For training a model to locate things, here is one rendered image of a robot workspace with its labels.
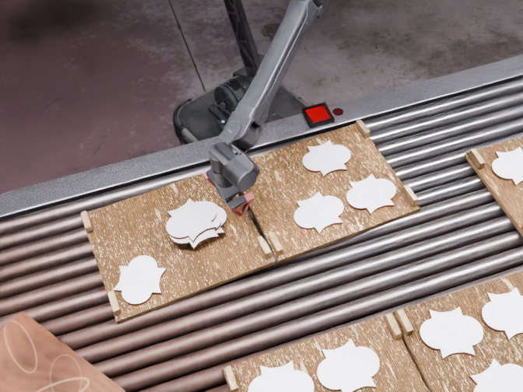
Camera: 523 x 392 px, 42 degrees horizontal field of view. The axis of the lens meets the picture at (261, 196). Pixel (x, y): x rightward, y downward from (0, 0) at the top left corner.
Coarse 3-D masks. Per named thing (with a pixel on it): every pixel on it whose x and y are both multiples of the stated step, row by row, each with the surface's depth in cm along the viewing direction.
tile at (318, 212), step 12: (300, 204) 182; (312, 204) 182; (324, 204) 182; (336, 204) 182; (300, 216) 179; (312, 216) 179; (324, 216) 179; (336, 216) 179; (312, 228) 177; (324, 228) 177
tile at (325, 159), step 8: (328, 144) 195; (312, 152) 193; (320, 152) 193; (328, 152) 193; (336, 152) 193; (344, 152) 193; (304, 160) 191; (312, 160) 191; (320, 160) 191; (328, 160) 191; (336, 160) 191; (344, 160) 191; (312, 168) 190; (320, 168) 190; (328, 168) 189; (336, 168) 189; (344, 168) 189
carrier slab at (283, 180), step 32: (352, 128) 200; (256, 160) 193; (288, 160) 193; (352, 160) 192; (384, 160) 192; (256, 192) 186; (288, 192) 186; (320, 192) 185; (288, 224) 179; (352, 224) 178; (384, 224) 180; (288, 256) 173
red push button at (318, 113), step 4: (312, 108) 207; (316, 108) 206; (320, 108) 206; (324, 108) 206; (308, 112) 206; (312, 112) 206; (316, 112) 205; (320, 112) 205; (324, 112) 205; (308, 116) 205; (312, 116) 204; (316, 116) 204; (320, 116) 204; (324, 116) 204; (328, 116) 204; (312, 120) 203; (316, 120) 203; (320, 120) 203
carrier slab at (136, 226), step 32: (160, 192) 187; (192, 192) 187; (96, 224) 181; (128, 224) 181; (160, 224) 180; (224, 224) 180; (96, 256) 175; (128, 256) 174; (160, 256) 174; (192, 256) 174; (224, 256) 173; (256, 256) 173; (160, 288) 168; (192, 288) 168
